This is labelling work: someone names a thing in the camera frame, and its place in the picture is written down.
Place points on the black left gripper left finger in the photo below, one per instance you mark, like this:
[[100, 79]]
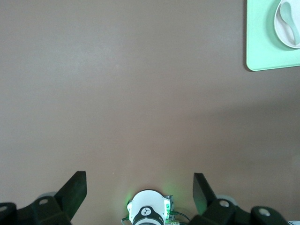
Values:
[[47, 211]]

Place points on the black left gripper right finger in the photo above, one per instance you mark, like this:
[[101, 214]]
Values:
[[211, 211]]

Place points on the round cream plate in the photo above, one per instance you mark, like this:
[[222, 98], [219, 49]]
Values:
[[283, 30]]

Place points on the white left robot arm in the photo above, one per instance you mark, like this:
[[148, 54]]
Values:
[[147, 201]]

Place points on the brown table cover mat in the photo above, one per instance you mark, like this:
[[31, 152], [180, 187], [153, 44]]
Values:
[[117, 93]]

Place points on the light green rectangular tray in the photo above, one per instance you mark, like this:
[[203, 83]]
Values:
[[260, 35]]

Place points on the pale green plastic spoon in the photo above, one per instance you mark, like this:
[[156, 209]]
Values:
[[286, 11]]

